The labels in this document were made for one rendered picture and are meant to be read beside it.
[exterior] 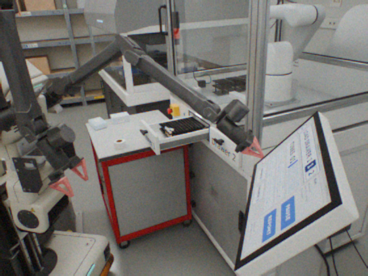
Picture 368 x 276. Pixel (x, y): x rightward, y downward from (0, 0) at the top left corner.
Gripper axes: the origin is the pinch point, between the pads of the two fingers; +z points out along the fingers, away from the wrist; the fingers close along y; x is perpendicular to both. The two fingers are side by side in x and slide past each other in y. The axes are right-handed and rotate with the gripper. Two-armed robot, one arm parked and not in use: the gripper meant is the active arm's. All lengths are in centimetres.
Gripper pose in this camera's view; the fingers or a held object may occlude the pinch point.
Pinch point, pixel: (261, 155)
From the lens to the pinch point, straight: 112.2
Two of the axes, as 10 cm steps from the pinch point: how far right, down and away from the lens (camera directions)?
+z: 7.7, 6.4, 0.3
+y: 3.1, -4.1, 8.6
